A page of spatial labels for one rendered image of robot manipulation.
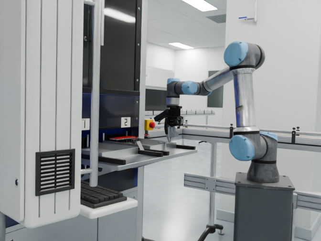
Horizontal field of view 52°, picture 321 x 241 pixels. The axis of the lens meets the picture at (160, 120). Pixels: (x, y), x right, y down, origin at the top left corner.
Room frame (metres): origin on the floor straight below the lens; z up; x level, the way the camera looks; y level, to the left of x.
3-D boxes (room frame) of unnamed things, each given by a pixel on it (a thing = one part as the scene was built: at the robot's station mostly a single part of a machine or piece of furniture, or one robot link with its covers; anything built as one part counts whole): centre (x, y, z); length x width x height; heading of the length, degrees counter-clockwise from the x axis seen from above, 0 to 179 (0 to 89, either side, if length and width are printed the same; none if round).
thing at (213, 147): (2.69, -0.45, 0.46); 0.09 x 0.09 x 0.77; 56
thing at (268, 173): (1.57, -0.50, 0.84); 0.15 x 0.15 x 0.10
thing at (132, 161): (1.75, 0.17, 0.87); 0.70 x 0.48 x 0.02; 146
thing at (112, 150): (1.64, 0.32, 0.90); 0.34 x 0.26 x 0.04; 56
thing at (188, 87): (1.81, -0.15, 1.23); 0.11 x 0.11 x 0.08; 40
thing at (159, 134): (2.52, 0.05, 0.92); 0.69 x 0.16 x 0.16; 146
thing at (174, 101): (1.88, -0.07, 1.15); 0.08 x 0.08 x 0.05
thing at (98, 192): (1.20, 0.30, 0.82); 0.40 x 0.14 x 0.02; 47
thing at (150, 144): (1.92, 0.12, 0.90); 0.34 x 0.26 x 0.04; 56
